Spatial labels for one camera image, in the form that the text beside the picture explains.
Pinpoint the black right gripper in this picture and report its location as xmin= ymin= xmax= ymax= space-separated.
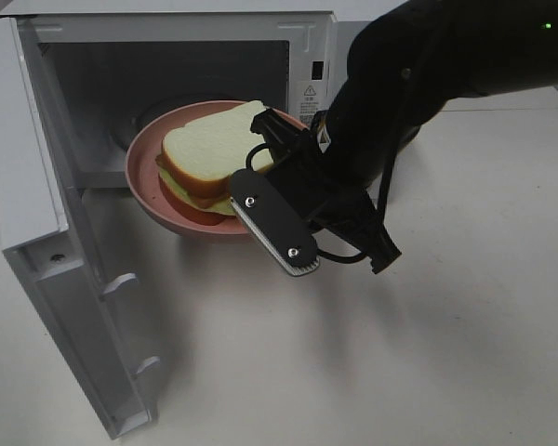
xmin=246 ymin=109 xmax=401 ymax=273

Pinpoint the toy sandwich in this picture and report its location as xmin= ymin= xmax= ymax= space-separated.
xmin=155 ymin=100 xmax=269 ymax=226

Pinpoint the pink round plate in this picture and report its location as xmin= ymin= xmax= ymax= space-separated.
xmin=125 ymin=98 xmax=308 ymax=244

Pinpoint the white microwave door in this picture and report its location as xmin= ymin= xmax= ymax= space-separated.
xmin=0 ymin=17 xmax=157 ymax=439

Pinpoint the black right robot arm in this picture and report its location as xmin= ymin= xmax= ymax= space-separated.
xmin=230 ymin=1 xmax=558 ymax=277

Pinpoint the white warning label sticker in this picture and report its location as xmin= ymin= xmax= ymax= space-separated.
xmin=296 ymin=80 xmax=326 ymax=126

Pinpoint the white microwave oven body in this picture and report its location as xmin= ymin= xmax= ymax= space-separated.
xmin=0 ymin=1 xmax=370 ymax=188

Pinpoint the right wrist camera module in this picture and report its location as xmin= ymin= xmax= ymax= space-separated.
xmin=229 ymin=168 xmax=320 ymax=277

